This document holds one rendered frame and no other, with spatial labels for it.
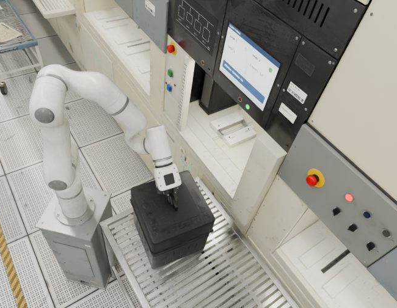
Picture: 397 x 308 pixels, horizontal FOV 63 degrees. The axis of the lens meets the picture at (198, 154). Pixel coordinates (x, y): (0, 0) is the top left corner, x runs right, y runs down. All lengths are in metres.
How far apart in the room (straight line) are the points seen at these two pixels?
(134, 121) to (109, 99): 0.13
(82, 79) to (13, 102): 2.51
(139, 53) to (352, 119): 1.84
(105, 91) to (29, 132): 2.20
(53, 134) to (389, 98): 1.06
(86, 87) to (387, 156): 0.91
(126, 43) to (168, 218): 1.64
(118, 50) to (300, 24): 1.75
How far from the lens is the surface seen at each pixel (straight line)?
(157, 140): 1.31
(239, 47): 1.27
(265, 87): 1.21
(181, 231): 1.36
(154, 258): 1.48
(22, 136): 3.24
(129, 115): 1.18
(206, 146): 1.88
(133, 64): 2.45
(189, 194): 1.45
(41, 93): 1.13
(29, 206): 2.77
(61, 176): 1.39
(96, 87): 1.11
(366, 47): 0.96
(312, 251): 1.68
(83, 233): 1.70
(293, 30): 1.08
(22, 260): 2.58
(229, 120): 2.02
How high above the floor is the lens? 2.27
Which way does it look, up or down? 50 degrees down
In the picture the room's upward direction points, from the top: 11 degrees clockwise
